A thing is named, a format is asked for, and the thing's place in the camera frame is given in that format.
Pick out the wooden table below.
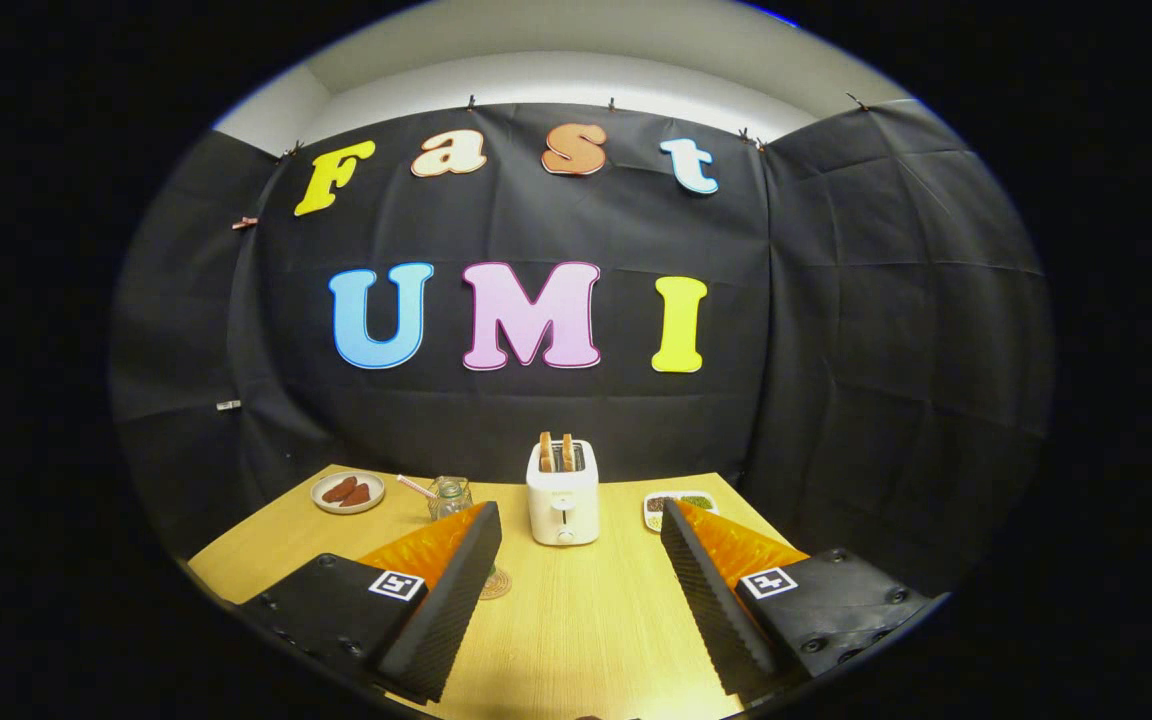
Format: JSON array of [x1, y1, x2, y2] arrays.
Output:
[[186, 463, 797, 720]]

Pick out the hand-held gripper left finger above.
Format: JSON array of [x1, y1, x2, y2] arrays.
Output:
[[236, 501, 503, 705]]

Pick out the white toaster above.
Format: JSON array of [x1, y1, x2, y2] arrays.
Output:
[[526, 440, 601, 547]]

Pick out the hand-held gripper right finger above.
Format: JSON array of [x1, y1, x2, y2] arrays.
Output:
[[660, 498, 937, 701]]

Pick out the black backdrop cloth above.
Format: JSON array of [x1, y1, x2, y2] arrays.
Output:
[[108, 100, 1055, 596]]

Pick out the small white round plate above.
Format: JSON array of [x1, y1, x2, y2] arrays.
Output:
[[311, 471, 387, 515]]

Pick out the clear plastic juice bottle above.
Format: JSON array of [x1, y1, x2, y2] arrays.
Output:
[[427, 476, 474, 523]]

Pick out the white divided dish with beans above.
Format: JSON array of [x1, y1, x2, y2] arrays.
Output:
[[643, 490, 717, 533]]

